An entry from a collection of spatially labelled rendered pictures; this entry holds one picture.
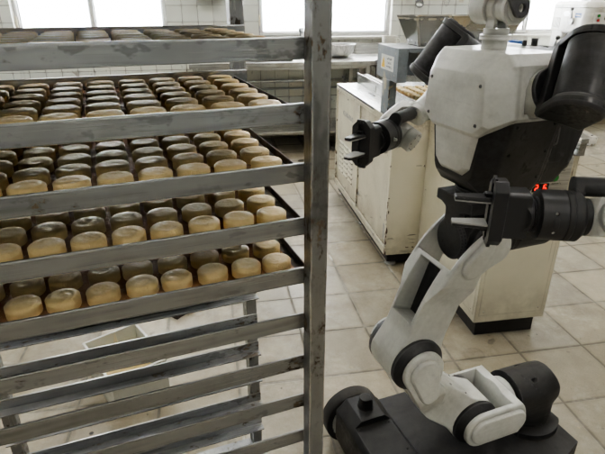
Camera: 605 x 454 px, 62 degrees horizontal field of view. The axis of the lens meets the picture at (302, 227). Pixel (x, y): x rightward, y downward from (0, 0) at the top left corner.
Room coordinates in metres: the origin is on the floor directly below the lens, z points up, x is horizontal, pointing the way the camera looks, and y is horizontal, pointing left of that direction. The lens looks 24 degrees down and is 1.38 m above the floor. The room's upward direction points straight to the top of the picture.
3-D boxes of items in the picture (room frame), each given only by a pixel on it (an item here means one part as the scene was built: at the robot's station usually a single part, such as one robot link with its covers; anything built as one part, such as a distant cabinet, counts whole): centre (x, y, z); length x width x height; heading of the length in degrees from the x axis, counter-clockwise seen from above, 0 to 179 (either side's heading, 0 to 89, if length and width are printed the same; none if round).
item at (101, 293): (0.68, 0.31, 0.96); 0.05 x 0.05 x 0.02
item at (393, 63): (2.72, -0.78, 1.01); 0.72 x 0.33 x 0.34; 99
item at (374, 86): (3.16, -0.50, 0.88); 1.28 x 0.01 x 0.07; 9
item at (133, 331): (1.57, 0.68, 0.08); 0.30 x 0.22 x 0.16; 40
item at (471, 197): (0.83, -0.30, 1.07); 0.06 x 0.03 x 0.02; 81
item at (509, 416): (1.16, -0.52, 0.28); 0.21 x 0.20 x 0.13; 111
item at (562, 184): (1.87, -0.92, 0.77); 0.24 x 0.04 x 0.14; 99
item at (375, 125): (1.33, -0.19, 1.04); 0.12 x 0.10 x 0.13; 141
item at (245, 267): (0.76, 0.10, 0.96); 0.05 x 0.05 x 0.02
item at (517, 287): (2.23, -0.86, 0.45); 0.70 x 0.34 x 0.90; 9
